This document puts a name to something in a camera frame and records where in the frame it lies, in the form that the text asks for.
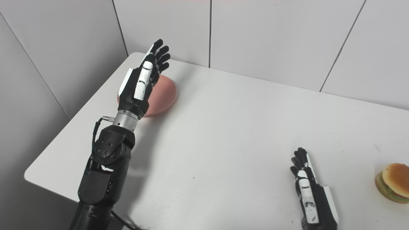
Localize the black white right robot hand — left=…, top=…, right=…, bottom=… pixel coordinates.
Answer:
left=290, top=147, right=340, bottom=230

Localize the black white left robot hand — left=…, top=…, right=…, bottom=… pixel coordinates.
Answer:
left=118, top=39, right=171, bottom=119

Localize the pink round plate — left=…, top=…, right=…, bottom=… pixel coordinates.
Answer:
left=117, top=75, right=177, bottom=118

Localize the toy hamburger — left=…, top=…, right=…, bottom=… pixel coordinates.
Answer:
left=375, top=163, right=409, bottom=204

